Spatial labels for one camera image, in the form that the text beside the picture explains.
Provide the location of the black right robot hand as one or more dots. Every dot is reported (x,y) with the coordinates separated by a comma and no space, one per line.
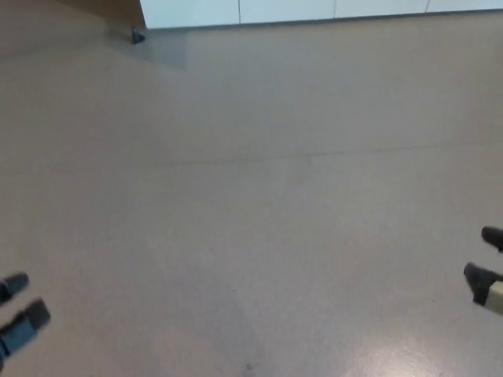
(481,282)

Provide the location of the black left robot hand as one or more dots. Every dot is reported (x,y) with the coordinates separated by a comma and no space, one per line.
(23,326)

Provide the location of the white locker cabinet body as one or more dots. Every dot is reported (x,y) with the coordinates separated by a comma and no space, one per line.
(314,9)

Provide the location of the small dark floor stopper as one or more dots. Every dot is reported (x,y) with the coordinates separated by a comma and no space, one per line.
(137,36)

